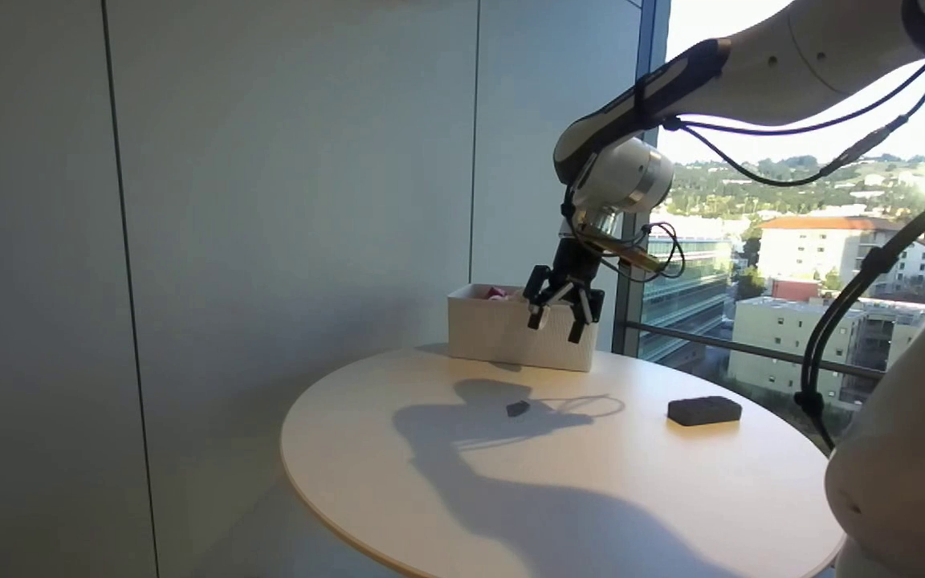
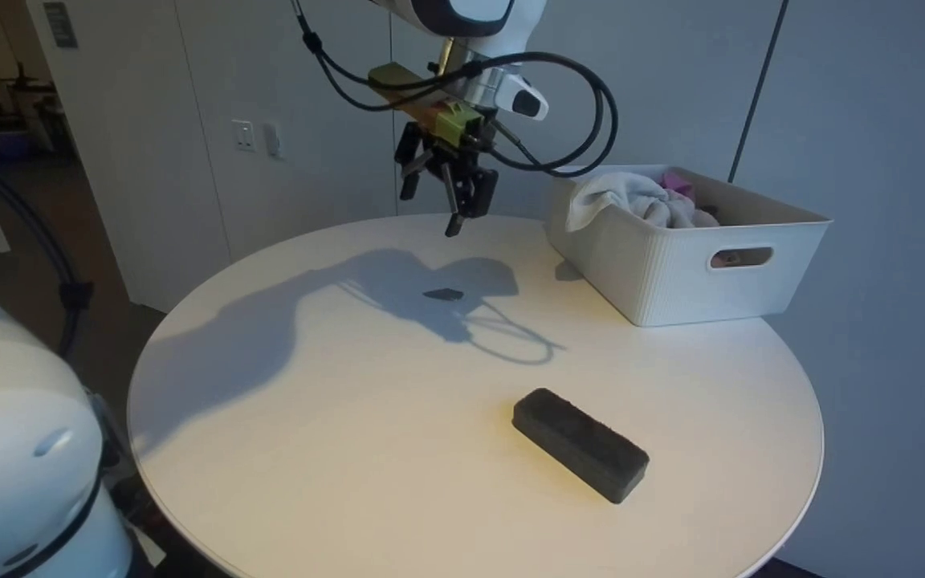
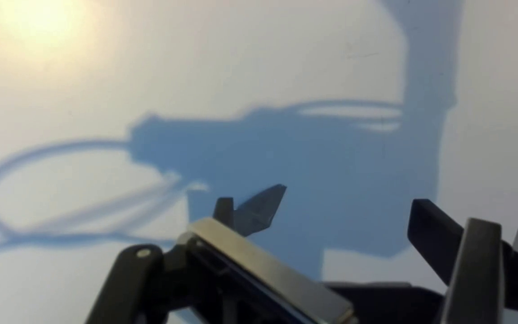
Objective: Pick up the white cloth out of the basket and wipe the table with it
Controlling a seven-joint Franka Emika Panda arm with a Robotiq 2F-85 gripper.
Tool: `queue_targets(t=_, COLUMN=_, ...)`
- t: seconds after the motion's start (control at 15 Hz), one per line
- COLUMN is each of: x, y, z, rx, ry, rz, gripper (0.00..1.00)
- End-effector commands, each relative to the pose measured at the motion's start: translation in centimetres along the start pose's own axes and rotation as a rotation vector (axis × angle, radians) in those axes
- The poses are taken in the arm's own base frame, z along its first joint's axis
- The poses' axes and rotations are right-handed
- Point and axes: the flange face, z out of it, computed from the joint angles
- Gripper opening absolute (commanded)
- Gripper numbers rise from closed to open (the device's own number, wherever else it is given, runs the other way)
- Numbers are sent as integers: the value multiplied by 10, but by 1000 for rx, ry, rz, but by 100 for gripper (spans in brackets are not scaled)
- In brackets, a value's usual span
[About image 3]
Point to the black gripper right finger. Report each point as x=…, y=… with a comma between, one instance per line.
x=475, y=270

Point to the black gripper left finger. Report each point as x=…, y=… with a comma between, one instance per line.
x=151, y=281

